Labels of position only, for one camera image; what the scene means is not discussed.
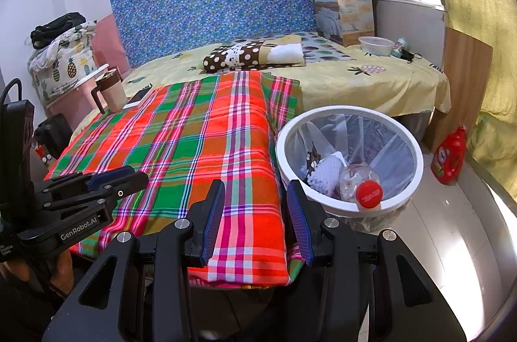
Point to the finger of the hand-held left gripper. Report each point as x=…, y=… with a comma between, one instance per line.
x=109, y=177
x=121, y=190

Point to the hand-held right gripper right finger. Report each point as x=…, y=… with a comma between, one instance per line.
x=299, y=221

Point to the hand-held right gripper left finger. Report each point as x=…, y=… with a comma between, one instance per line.
x=212, y=221

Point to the white trash bin with liner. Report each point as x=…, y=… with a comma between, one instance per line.
x=319, y=204

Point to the white foam net sleeve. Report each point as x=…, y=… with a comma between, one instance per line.
x=325, y=172

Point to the clear red-label plastic bottle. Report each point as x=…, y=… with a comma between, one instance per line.
x=369, y=193

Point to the person's left hand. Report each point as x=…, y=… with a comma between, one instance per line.
x=62, y=271

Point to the black backpack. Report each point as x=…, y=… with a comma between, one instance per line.
x=54, y=134

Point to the red green plaid cloth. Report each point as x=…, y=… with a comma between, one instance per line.
x=181, y=144

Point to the pink storage box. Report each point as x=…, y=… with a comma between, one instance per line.
x=76, y=104

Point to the beige brown mug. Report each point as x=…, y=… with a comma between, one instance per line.
x=115, y=93

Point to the white smartphone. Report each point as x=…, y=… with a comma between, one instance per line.
x=137, y=96

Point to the pineapple print bag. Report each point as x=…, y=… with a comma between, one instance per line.
x=64, y=63

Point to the yellow printed bedsheet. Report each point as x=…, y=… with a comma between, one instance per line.
x=363, y=83

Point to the black cloth bundle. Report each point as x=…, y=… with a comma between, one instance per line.
x=56, y=29

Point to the red detergent bottle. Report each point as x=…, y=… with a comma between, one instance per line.
x=448, y=160

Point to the brown polka dot pillow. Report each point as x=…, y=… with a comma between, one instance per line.
x=226, y=57

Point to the yellow white folded blanket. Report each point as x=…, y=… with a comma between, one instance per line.
x=286, y=51

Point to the grey spotted cloth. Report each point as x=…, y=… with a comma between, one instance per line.
x=323, y=49

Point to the clear plastic bowl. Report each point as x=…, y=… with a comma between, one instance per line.
x=375, y=46

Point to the black face mask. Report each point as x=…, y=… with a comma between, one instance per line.
x=410, y=56

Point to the small green bottle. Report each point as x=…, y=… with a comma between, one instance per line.
x=400, y=45

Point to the wooden board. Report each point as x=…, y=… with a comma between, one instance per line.
x=464, y=83

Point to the quilt packaging box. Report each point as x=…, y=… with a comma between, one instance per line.
x=347, y=11

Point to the white panel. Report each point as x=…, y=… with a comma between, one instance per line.
x=404, y=27

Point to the yellow curtain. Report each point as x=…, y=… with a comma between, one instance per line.
x=484, y=23

